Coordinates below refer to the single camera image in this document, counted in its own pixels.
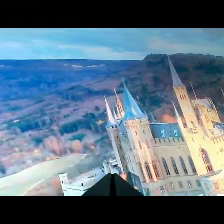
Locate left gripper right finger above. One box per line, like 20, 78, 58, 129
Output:
112, 172, 144, 197

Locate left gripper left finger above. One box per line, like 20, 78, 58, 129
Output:
82, 172, 114, 197

